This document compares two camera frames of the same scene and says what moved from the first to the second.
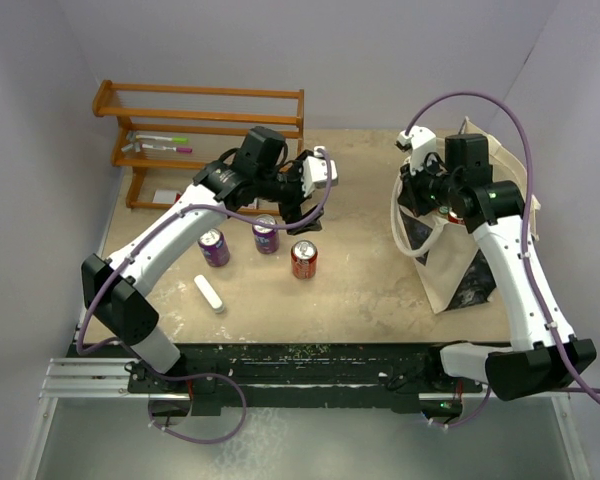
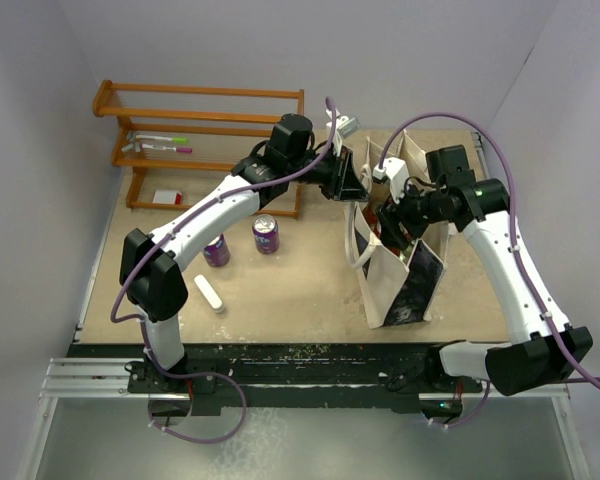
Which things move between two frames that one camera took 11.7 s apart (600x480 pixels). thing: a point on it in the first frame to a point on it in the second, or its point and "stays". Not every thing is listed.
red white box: [166, 196] stays
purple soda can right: [266, 239] stays
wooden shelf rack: [167, 135] stays
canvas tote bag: [448, 259] to [398, 285]
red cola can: [304, 259] to [372, 217]
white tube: [208, 291] stays
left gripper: [291, 213] to [343, 182]
